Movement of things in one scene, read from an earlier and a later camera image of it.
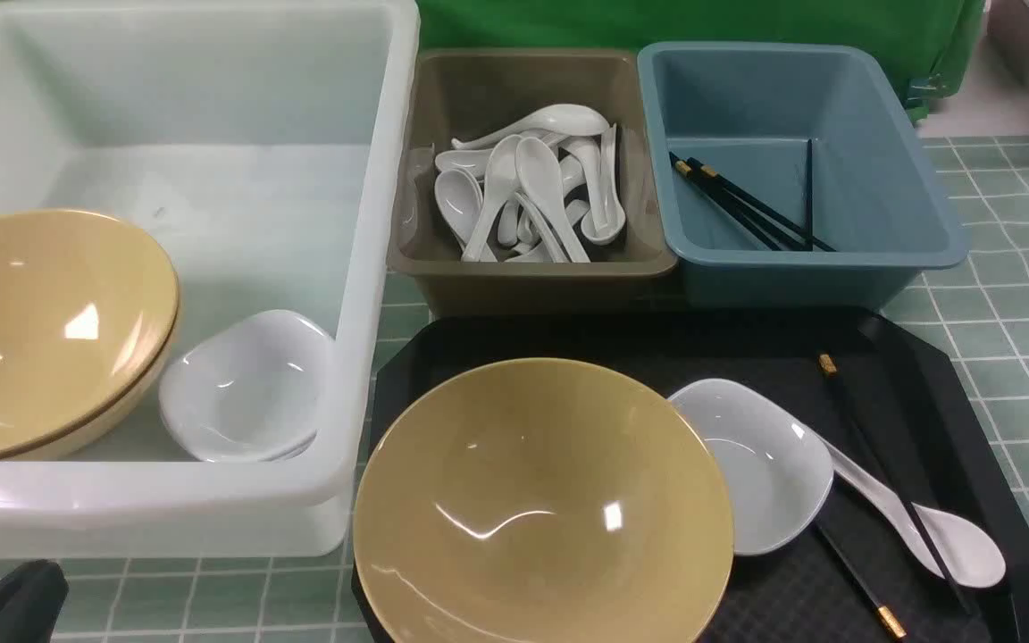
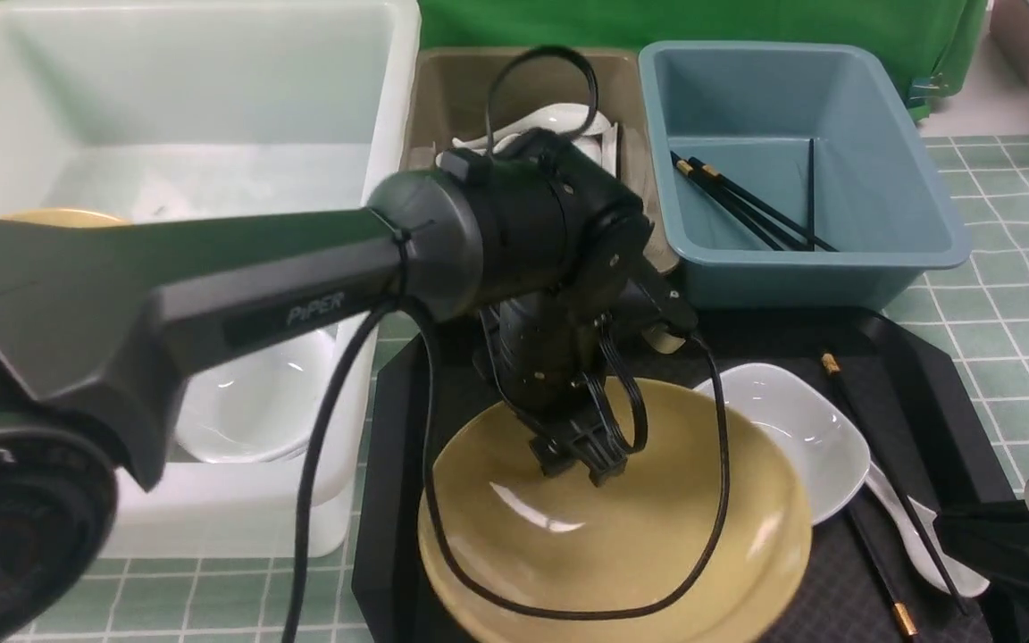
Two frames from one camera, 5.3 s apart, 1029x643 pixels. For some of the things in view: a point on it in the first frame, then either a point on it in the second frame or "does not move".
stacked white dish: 250,388 does not move
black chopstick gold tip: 829,365 does not move
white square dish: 777,471 to 835,461
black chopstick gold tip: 882,612 to 898,605
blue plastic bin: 787,179 does not move
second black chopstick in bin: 755,203 does not move
